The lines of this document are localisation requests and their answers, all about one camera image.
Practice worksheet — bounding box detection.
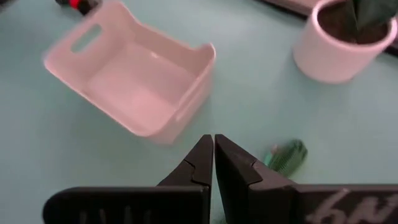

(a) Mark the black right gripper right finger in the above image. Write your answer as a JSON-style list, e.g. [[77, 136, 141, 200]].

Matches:
[[214, 134, 398, 224]]

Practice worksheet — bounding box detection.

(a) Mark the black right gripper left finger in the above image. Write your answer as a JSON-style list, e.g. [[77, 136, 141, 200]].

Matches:
[[42, 134, 215, 224]]

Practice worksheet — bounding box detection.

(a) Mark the green USB-C cable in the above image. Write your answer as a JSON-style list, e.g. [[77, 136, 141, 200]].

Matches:
[[263, 139, 308, 178]]

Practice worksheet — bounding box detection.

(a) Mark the red and black USB-C cable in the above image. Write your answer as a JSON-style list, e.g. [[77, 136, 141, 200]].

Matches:
[[55, 0, 102, 16]]

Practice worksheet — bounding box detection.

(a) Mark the white plastic storage bin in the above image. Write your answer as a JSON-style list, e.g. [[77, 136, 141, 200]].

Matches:
[[42, 0, 217, 146]]

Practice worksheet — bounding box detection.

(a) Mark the white cylindrical plant pot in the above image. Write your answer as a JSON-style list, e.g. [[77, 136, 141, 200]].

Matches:
[[292, 0, 398, 84]]

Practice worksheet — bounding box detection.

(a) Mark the green snake plant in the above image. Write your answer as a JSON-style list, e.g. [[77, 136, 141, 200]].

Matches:
[[351, 0, 398, 32]]

